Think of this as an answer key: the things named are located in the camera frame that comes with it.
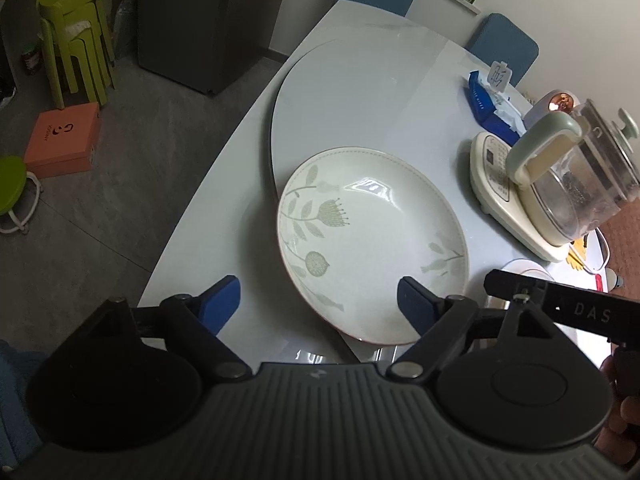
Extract red flower pattern plate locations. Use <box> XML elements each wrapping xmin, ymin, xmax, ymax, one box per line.
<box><xmin>501</xmin><ymin>258</ymin><xmax>554</xmax><ymax>282</ymax></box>

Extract blue tissue pack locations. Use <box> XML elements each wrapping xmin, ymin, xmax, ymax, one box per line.
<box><xmin>468</xmin><ymin>61</ymin><xmax>525</xmax><ymax>146</ymax></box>

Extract dark refrigerator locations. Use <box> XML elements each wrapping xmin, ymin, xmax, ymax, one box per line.
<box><xmin>136</xmin><ymin>0</ymin><xmax>282</xmax><ymax>94</ymax></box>

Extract person right hand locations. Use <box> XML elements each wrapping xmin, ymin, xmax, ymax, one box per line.
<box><xmin>596</xmin><ymin>354</ymin><xmax>639</xmax><ymax>466</ymax></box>

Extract yellow sunflower coaster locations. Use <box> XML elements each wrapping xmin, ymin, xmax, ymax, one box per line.
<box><xmin>566</xmin><ymin>236</ymin><xmax>594</xmax><ymax>275</ymax></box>

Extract green stacked stools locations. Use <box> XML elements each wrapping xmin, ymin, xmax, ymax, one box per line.
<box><xmin>36</xmin><ymin>0</ymin><xmax>115</xmax><ymax>110</ymax></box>

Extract white round appliance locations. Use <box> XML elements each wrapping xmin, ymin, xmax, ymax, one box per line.
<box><xmin>523</xmin><ymin>89</ymin><xmax>580</xmax><ymax>129</ymax></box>

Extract orange box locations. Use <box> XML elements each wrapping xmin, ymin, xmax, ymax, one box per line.
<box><xmin>24</xmin><ymin>102</ymin><xmax>102</xmax><ymax>179</ymax></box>

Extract cream kettle base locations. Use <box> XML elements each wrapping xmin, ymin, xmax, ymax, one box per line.
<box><xmin>470</xmin><ymin>131</ymin><xmax>570</xmax><ymax>262</ymax></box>

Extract green round stool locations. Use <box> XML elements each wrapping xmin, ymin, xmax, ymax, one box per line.
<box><xmin>0</xmin><ymin>155</ymin><xmax>42</xmax><ymax>235</ymax></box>

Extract blue chair right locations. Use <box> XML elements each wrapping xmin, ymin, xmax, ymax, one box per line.
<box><xmin>465</xmin><ymin>13</ymin><xmax>539</xmax><ymax>87</ymax></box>

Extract glass electric kettle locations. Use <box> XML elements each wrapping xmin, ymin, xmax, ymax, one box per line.
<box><xmin>506</xmin><ymin>100</ymin><xmax>639</xmax><ymax>246</ymax></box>

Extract round lazy susan turntable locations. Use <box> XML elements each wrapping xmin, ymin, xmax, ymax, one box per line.
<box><xmin>270</xmin><ymin>26</ymin><xmax>527</xmax><ymax>361</ymax></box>

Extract green leaf pattern plate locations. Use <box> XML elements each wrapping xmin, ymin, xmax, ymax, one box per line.
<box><xmin>277</xmin><ymin>148</ymin><xmax>469</xmax><ymax>347</ymax></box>

